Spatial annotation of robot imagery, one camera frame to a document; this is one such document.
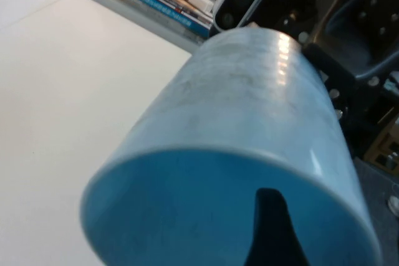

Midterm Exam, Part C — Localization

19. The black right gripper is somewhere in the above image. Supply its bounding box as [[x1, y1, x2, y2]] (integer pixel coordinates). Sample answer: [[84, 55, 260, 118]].
[[241, 0, 357, 117]]

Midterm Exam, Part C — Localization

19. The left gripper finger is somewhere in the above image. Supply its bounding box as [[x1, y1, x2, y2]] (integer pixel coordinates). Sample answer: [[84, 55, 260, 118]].
[[244, 187, 310, 266]]

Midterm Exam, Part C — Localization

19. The blue plastic cup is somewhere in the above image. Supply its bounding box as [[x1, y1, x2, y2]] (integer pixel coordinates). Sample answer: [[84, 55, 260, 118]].
[[80, 26, 383, 266]]

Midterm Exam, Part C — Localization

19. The wooden crate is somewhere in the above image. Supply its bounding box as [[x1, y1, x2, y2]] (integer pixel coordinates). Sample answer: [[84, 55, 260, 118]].
[[363, 116, 399, 174]]

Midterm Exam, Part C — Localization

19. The small white box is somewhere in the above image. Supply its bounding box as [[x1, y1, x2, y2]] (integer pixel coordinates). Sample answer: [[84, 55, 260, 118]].
[[188, 0, 216, 14]]

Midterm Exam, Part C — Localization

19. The blue book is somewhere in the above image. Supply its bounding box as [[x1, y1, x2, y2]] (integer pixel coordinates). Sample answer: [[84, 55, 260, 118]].
[[120, 0, 211, 38]]

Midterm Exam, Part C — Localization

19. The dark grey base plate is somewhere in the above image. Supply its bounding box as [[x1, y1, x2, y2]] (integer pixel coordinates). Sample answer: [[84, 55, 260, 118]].
[[352, 156, 399, 266]]

